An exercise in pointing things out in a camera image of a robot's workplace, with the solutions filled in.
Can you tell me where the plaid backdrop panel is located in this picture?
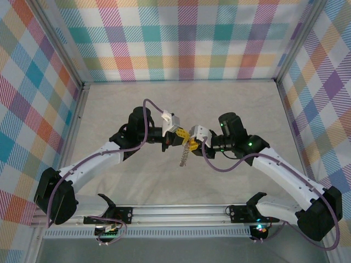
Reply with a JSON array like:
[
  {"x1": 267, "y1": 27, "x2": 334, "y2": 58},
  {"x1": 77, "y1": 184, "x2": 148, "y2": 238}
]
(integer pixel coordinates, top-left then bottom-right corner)
[
  {"x1": 276, "y1": 0, "x2": 351, "y2": 209},
  {"x1": 0, "y1": 0, "x2": 83, "y2": 222},
  {"x1": 35, "y1": 0, "x2": 321, "y2": 82}
]

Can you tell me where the small board with LEDs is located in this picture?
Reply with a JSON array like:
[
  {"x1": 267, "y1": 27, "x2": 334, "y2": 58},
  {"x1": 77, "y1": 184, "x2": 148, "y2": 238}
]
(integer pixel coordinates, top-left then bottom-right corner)
[{"x1": 251, "y1": 223, "x2": 269, "y2": 236}]

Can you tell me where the grey metal front panel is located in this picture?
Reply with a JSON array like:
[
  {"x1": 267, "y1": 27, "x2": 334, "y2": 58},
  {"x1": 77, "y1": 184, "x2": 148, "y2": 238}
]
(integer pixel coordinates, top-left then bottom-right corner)
[{"x1": 27, "y1": 235, "x2": 335, "y2": 263}]

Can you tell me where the green circuit board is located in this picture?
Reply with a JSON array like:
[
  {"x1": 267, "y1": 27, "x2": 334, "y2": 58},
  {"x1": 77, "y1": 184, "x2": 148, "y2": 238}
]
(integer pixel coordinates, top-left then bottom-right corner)
[{"x1": 94, "y1": 224, "x2": 121, "y2": 239}]

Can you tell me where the aluminium frame beam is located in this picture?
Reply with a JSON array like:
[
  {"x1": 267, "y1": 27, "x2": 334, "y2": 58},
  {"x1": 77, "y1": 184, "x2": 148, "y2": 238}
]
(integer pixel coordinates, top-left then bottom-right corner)
[
  {"x1": 82, "y1": 78, "x2": 279, "y2": 85},
  {"x1": 275, "y1": 79, "x2": 319, "y2": 187},
  {"x1": 30, "y1": 82, "x2": 90, "y2": 228}
]

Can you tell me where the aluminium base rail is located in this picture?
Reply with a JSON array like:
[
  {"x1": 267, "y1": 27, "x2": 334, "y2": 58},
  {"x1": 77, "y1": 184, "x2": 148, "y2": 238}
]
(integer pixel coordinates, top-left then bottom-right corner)
[{"x1": 31, "y1": 204, "x2": 286, "y2": 228}]

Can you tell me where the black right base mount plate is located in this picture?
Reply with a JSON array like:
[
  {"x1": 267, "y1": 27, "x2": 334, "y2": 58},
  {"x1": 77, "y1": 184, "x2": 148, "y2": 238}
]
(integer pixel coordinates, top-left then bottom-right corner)
[{"x1": 229, "y1": 204, "x2": 275, "y2": 224}]

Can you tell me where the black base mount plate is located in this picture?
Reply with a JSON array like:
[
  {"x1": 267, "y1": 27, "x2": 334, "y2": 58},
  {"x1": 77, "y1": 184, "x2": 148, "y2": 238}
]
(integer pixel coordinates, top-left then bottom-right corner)
[
  {"x1": 229, "y1": 204, "x2": 275, "y2": 224},
  {"x1": 82, "y1": 207, "x2": 134, "y2": 224}
]

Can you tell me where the slotted grey cable duct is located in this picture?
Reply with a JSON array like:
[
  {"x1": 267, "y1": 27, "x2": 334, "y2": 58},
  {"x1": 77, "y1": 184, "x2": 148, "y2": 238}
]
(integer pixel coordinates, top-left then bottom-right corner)
[{"x1": 43, "y1": 226, "x2": 253, "y2": 239}]

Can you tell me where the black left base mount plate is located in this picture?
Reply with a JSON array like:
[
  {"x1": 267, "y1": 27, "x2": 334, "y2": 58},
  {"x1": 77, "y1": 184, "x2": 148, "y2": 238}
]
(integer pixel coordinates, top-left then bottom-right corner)
[{"x1": 82, "y1": 207, "x2": 134, "y2": 224}]

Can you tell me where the aluminium frame post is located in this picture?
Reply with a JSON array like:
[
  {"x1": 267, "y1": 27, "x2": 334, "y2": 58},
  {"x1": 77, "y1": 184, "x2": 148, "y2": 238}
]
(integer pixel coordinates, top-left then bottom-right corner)
[
  {"x1": 30, "y1": 0, "x2": 86, "y2": 88},
  {"x1": 273, "y1": 0, "x2": 330, "y2": 83}
]

